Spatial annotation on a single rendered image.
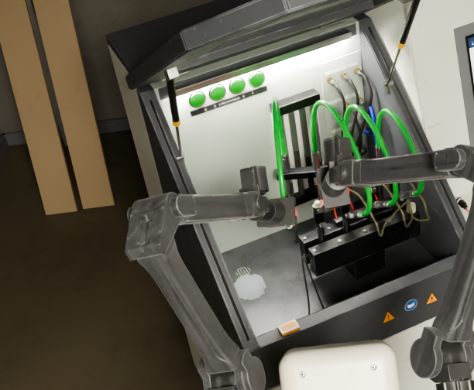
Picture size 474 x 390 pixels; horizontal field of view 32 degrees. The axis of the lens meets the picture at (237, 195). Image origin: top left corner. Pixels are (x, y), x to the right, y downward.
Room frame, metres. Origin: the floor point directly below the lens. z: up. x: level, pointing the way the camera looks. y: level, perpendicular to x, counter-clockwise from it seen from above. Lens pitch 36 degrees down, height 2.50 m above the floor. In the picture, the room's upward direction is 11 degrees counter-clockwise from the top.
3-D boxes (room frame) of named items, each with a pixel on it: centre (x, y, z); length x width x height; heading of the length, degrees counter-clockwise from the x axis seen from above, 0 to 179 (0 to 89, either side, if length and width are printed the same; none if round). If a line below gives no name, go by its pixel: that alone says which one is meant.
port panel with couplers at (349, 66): (2.13, -0.37, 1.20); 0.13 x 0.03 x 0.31; 106
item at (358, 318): (1.58, -0.28, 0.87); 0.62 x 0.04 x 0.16; 106
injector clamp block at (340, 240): (1.85, -0.33, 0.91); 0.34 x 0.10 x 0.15; 106
